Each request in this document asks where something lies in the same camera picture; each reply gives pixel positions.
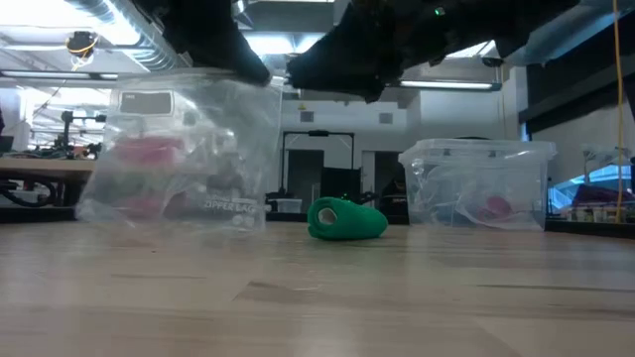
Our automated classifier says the small clear box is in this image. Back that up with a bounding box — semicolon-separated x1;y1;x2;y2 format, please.
275;197;304;213

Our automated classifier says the clear plastic storage bin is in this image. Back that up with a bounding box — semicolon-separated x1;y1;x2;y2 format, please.
398;138;559;232

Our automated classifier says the black computer tower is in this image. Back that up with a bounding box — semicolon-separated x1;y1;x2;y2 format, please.
319;167;363;202

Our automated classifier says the black background rig frame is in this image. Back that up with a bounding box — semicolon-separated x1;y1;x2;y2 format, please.
281;130;356;214

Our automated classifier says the clear zipper bag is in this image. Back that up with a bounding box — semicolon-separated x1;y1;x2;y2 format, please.
74;68;284;234

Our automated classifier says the long ceiling light bar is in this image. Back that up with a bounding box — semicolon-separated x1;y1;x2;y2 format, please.
0;68;502;93

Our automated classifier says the blue bandage roll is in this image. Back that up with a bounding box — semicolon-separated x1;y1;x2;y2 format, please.
435;201;477;225

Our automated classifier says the long green elastic bandage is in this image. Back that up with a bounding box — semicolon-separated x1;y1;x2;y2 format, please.
307;196;389;242

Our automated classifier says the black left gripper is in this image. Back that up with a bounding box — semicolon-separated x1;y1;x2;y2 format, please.
136;0;272;88

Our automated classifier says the yellow ceiling cable reel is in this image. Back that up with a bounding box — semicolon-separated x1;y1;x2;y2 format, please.
65;31;99;70

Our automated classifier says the yellow hanging cable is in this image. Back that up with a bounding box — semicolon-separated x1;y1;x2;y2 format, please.
612;0;626;224

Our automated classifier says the dark pink bandage roll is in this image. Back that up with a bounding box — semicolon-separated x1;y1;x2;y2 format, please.
477;195;514;223

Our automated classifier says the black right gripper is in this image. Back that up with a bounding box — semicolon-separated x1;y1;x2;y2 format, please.
286;0;447;104

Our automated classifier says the cluttered storage shelf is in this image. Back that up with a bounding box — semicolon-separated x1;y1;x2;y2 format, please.
548;143;635;224

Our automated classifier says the black aluminium rig frame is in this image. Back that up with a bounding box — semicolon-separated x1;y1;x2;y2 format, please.
0;205;635;240

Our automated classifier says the wooden workbench in background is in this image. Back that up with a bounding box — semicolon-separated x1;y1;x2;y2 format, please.
0;157;257;207

